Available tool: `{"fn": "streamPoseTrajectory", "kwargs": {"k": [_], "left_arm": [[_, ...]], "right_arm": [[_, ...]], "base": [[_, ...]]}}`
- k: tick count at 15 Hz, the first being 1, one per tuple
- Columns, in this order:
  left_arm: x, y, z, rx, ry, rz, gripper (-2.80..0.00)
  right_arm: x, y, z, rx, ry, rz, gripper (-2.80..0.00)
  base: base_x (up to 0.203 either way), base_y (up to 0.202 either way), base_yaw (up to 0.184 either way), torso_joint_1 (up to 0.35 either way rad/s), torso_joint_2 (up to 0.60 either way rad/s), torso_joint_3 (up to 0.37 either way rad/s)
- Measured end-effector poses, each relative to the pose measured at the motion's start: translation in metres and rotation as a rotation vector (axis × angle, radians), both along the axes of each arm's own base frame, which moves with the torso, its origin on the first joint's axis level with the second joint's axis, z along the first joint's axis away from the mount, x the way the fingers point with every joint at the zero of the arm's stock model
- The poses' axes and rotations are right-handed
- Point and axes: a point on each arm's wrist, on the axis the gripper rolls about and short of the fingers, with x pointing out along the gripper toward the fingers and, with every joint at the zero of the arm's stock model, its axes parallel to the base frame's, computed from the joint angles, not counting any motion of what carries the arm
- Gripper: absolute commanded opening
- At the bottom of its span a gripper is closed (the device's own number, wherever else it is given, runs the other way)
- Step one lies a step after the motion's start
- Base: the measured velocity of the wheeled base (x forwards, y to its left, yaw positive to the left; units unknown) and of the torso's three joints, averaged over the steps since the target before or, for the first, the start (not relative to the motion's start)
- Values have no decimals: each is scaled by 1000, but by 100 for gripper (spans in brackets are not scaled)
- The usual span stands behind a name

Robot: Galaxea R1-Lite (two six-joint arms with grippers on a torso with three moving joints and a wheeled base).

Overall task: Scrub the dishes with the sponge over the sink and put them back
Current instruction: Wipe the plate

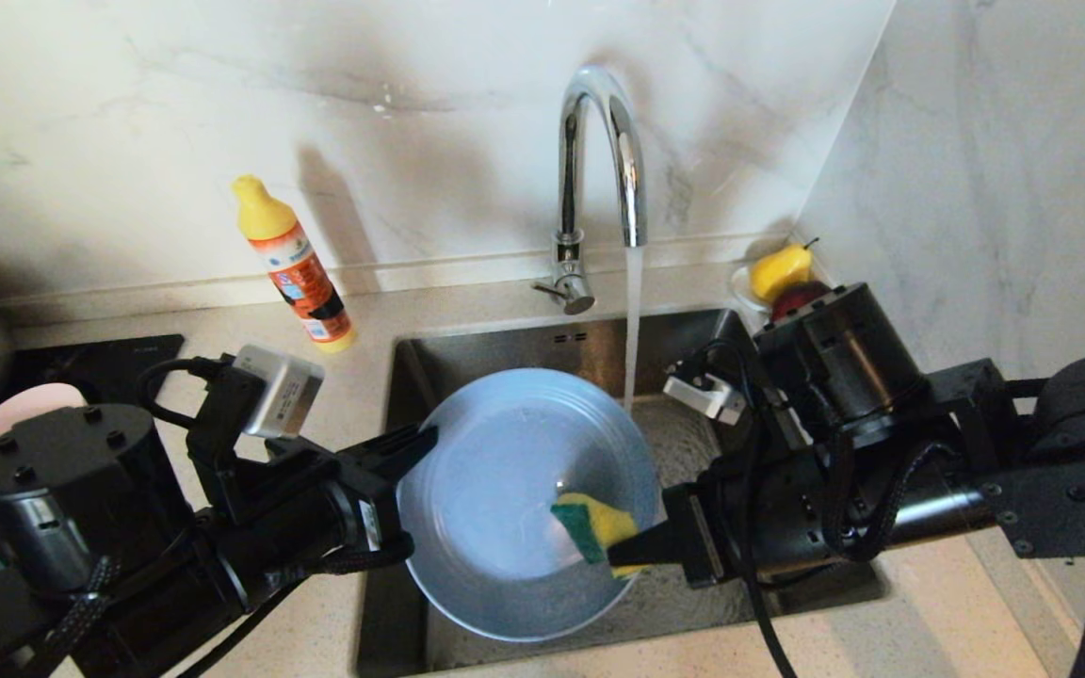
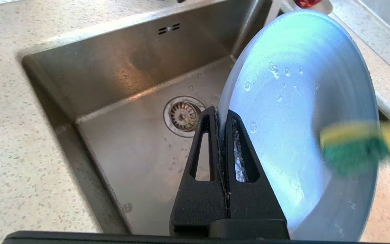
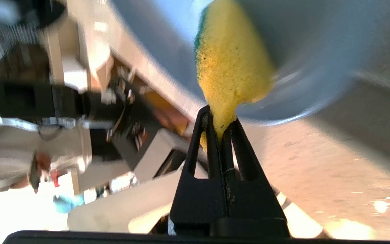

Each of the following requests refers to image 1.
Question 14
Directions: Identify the black induction cooktop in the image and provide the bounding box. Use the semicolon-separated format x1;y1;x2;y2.
0;334;185;538

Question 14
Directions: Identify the yellow capped dish soap bottle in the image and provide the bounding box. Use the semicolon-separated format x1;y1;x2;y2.
230;175;356;354

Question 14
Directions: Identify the stainless steel sink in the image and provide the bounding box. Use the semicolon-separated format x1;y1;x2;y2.
355;308;887;677

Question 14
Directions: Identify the black left wrist camera bracket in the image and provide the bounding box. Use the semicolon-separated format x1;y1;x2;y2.
186;358;266;528

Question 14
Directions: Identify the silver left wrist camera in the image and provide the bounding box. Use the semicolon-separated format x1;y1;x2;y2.
236;344;326;440

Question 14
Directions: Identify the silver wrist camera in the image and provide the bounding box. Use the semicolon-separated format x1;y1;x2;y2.
663;372;749;426
236;344;326;440

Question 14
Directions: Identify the large blue-grey plate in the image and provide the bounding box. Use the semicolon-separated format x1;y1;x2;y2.
398;367;662;644

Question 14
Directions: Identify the dark red apple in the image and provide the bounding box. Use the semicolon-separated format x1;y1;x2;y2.
773;281;834;323

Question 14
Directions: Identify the yellow pear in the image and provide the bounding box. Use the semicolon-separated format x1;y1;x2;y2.
751;239;818;304

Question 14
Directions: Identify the yellow sponge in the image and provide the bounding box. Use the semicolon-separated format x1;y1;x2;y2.
550;492;649;580

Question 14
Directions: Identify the chrome gooseneck faucet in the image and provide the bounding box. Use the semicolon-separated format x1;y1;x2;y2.
531;64;649;315

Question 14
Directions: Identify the white fruit dish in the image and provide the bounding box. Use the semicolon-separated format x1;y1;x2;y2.
729;266;769;312

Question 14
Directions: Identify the pink plastic bowl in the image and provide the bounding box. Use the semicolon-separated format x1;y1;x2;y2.
0;381;89;464

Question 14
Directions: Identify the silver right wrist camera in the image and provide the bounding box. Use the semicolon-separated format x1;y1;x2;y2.
663;372;749;426

